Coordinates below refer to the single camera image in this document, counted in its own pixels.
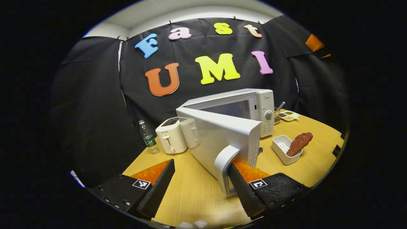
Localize white rectangular tray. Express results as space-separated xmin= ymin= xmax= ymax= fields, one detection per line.
xmin=272 ymin=135 xmax=303 ymax=165

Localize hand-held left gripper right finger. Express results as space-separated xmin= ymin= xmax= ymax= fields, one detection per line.
xmin=227 ymin=161 xmax=312 ymax=220

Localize brown meat piece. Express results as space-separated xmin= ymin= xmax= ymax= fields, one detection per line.
xmin=286 ymin=132 xmax=314 ymax=157

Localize white divided dish with grains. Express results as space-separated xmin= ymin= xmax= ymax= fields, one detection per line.
xmin=277 ymin=110 xmax=300 ymax=122

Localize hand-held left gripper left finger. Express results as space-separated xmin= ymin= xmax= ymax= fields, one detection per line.
xmin=91 ymin=158 xmax=176 ymax=220

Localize clear plastic water bottle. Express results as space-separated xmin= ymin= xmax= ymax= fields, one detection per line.
xmin=138 ymin=120 xmax=160 ymax=155

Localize metal utensil holder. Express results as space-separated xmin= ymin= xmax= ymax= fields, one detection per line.
xmin=274 ymin=102 xmax=286 ymax=125

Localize white microwave oven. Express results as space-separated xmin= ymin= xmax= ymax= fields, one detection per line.
xmin=176 ymin=88 xmax=275 ymax=197

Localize white toaster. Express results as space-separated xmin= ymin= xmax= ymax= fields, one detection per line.
xmin=155 ymin=117 xmax=189 ymax=155

